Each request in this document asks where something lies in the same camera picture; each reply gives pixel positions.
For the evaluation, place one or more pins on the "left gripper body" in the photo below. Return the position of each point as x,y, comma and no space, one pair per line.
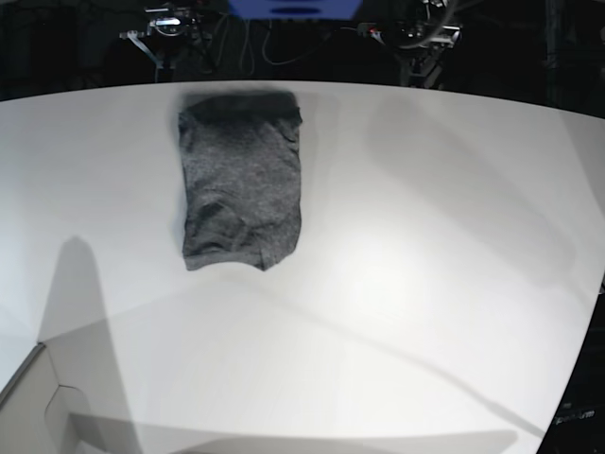
420,67

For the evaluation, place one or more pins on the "right gripper body with camera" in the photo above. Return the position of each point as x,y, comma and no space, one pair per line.
166,52

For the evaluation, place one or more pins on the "grey t-shirt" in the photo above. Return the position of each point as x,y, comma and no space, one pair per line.
242,173

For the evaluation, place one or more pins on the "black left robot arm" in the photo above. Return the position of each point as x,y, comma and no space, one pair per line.
418,34

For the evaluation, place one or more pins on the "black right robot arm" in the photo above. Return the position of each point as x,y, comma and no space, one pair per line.
173,32

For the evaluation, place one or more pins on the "blue box at top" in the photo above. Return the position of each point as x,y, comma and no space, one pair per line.
295,9

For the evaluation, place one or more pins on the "white cardboard box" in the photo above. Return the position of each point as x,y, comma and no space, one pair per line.
34,417

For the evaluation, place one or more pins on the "white power strip red switch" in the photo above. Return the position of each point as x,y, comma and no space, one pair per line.
366,29

